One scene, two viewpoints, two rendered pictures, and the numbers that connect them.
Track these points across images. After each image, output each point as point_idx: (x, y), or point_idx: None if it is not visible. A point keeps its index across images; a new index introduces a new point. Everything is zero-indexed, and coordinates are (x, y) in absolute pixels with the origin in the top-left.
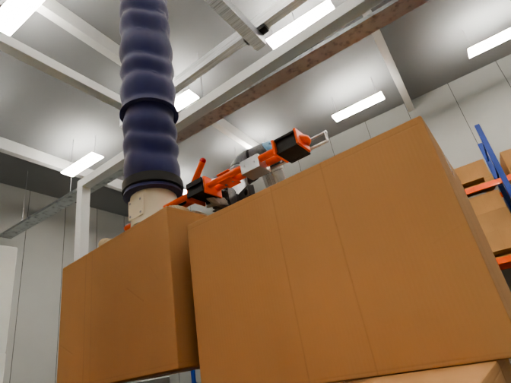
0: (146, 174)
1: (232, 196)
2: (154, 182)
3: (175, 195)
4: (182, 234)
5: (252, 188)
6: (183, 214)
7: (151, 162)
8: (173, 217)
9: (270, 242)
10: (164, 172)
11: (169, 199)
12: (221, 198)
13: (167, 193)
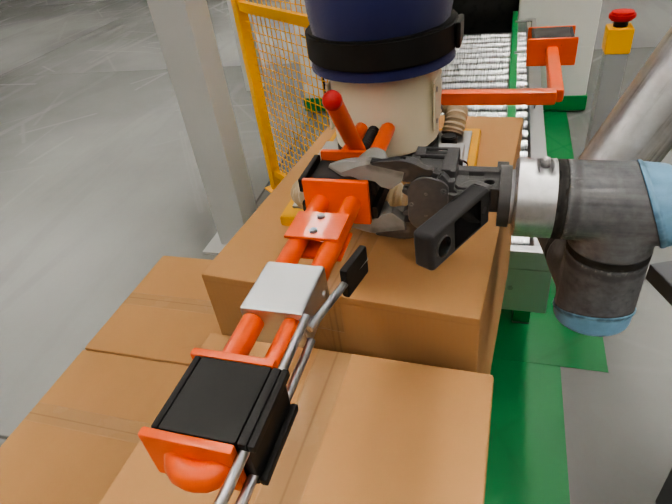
0: (310, 48)
1: (425, 206)
2: (325, 75)
3: (396, 84)
4: (238, 316)
5: (422, 250)
6: (235, 287)
7: (315, 11)
8: (217, 292)
9: None
10: (337, 50)
11: (372, 106)
12: (379, 218)
13: (365, 91)
